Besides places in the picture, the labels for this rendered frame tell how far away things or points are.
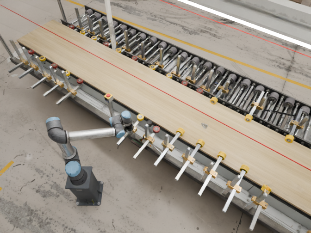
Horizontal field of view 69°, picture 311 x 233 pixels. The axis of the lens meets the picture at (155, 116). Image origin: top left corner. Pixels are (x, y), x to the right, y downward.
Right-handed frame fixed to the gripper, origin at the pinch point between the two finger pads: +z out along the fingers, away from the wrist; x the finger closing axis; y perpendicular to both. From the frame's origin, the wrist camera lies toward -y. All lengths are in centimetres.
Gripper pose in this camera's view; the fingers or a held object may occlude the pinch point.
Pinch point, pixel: (127, 131)
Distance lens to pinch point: 257.8
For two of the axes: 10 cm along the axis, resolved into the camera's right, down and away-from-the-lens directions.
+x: 5.7, -6.7, 4.7
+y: 8.2, 4.6, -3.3
